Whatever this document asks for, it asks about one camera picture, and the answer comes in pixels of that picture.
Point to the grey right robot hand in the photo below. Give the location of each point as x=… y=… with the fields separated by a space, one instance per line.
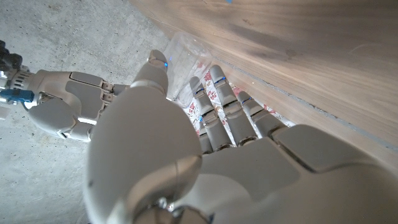
x=62 y=105

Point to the clear plastic medicine bottle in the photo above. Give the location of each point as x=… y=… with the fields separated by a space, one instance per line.
x=186 y=56

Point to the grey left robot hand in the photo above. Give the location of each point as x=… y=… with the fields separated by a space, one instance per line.
x=248 y=180

